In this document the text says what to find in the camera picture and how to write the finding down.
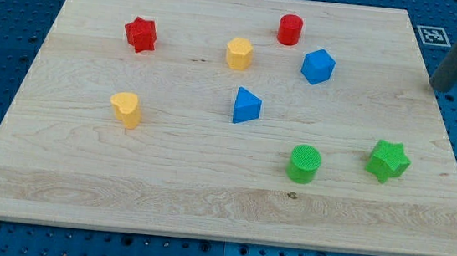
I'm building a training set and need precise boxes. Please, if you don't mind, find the blue cube block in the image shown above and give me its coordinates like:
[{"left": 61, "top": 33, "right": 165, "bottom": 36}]
[{"left": 300, "top": 49, "right": 336, "bottom": 85}]

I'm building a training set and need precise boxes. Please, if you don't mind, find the light wooden board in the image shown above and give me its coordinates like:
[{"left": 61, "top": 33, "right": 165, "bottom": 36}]
[{"left": 0, "top": 0, "right": 457, "bottom": 256}]

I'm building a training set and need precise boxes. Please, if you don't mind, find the blue triangle block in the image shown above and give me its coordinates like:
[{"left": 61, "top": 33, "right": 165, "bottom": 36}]
[{"left": 232, "top": 86, "right": 262, "bottom": 124}]

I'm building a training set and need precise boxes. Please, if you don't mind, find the yellow hexagon block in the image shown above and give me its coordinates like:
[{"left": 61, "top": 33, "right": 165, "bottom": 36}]
[{"left": 225, "top": 37, "right": 254, "bottom": 70}]

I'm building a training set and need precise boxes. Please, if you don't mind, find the green cylinder block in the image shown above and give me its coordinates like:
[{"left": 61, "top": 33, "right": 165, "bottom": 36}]
[{"left": 285, "top": 144, "right": 322, "bottom": 184}]

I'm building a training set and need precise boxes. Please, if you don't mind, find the yellow heart block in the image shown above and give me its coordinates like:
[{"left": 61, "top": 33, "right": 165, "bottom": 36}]
[{"left": 110, "top": 92, "right": 141, "bottom": 130}]

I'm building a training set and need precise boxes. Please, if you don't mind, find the red cylinder block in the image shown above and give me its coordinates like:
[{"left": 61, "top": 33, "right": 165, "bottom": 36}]
[{"left": 277, "top": 13, "right": 304, "bottom": 46}]

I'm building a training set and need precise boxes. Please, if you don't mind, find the red star block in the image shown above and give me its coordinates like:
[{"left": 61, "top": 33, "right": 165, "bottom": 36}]
[{"left": 125, "top": 17, "right": 157, "bottom": 53}]

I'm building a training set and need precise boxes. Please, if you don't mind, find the green star block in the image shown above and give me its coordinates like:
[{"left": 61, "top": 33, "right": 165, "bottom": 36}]
[{"left": 365, "top": 140, "right": 411, "bottom": 183}]

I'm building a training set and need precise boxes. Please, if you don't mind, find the white fiducial marker tag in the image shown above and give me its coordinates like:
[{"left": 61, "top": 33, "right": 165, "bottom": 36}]
[{"left": 417, "top": 25, "right": 451, "bottom": 48}]

